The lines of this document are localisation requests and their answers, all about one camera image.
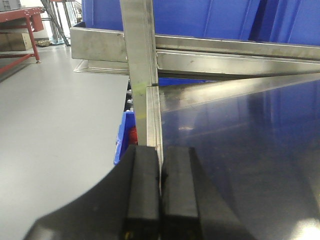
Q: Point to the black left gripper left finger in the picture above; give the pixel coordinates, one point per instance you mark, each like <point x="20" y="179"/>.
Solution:
<point x="124" y="205"/>

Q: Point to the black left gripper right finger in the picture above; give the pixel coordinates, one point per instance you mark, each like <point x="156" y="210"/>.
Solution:
<point x="192" y="207"/>

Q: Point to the small blue bin below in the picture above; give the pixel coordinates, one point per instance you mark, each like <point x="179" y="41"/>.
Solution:
<point x="122" y="140"/>

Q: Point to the large blue storage bin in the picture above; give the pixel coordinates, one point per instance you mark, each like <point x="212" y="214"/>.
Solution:
<point x="217" y="19"/>

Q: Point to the cardboard box under table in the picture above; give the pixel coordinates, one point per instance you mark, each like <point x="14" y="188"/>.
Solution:
<point x="15" y="42"/>

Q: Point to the red metal conveyor table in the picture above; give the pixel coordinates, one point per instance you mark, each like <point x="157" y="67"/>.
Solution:
<point x="33" y="23"/>

